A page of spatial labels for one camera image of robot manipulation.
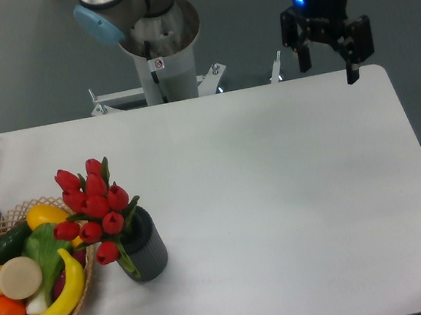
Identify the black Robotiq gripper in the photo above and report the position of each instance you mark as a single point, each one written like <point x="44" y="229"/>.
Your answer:
<point x="326" y="22"/>

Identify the red tulip bouquet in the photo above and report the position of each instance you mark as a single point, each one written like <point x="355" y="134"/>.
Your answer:
<point x="102" y="213"/>

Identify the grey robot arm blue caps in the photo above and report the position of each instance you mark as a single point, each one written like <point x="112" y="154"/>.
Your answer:
<point x="160" y="35"/>

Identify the dark grey ribbed vase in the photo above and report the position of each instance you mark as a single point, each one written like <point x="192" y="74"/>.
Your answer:
<point x="144" y="255"/>

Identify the dark red fruit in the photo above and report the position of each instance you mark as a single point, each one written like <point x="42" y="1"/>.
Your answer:
<point x="80" y="256"/>

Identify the yellow squash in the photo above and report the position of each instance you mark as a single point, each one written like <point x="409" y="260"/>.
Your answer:
<point x="64" y="229"/>

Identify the green bok choy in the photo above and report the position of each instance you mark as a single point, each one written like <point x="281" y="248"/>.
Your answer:
<point x="42" y="247"/>

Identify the yellow banana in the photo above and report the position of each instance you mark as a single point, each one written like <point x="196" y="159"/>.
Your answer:
<point x="73" y="289"/>

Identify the woven wicker basket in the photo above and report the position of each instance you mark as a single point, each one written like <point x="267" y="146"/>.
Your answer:
<point x="17" y="215"/>

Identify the green cucumber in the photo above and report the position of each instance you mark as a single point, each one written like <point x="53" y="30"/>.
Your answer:
<point x="11" y="242"/>

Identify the beige round disc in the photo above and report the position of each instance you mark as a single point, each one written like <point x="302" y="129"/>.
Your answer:
<point x="20" y="278"/>

